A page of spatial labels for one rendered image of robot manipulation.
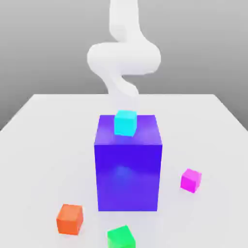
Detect small orange cube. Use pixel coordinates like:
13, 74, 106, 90
56, 203, 84, 236

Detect small green cube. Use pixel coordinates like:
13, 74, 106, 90
107, 224, 136, 248

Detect small magenta cube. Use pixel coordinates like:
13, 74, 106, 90
180, 168, 202, 194

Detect large purple box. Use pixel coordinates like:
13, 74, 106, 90
93, 114, 163, 212

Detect small cyan cube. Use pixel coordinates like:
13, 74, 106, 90
113, 109, 138, 138

